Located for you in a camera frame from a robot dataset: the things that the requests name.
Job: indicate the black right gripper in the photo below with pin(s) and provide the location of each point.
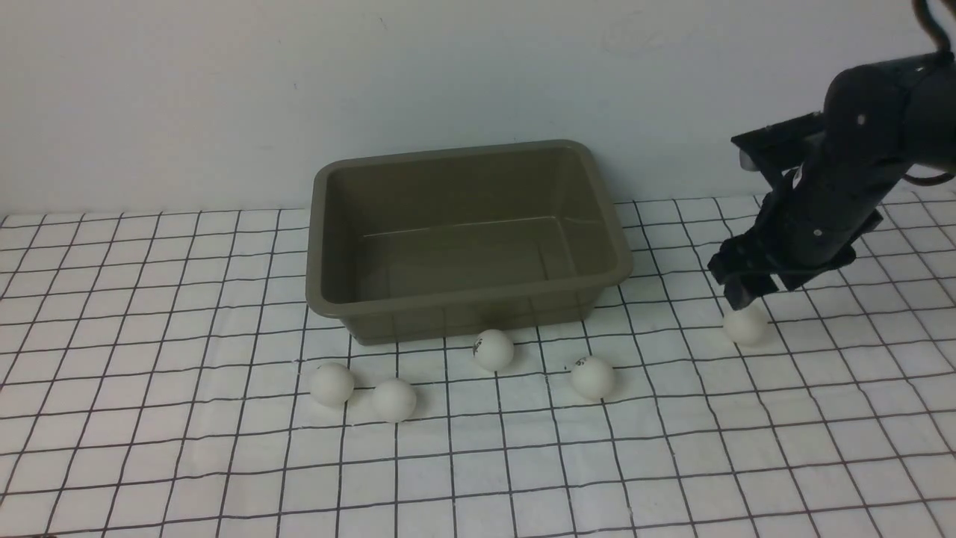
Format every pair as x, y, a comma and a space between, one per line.
806, 226

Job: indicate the white ping-pong ball printed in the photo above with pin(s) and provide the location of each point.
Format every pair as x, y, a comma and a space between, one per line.
592, 378

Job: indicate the white ping-pong ball plain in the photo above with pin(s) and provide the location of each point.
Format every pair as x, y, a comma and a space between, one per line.
394, 400

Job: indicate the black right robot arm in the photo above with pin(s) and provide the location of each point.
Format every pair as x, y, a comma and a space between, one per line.
894, 109

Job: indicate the olive plastic storage bin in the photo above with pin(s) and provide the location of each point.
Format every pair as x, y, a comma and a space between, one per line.
434, 244

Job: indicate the white black-grid tablecloth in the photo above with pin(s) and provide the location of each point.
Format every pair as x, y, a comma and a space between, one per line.
155, 384

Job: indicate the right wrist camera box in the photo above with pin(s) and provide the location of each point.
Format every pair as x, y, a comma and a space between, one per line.
773, 150

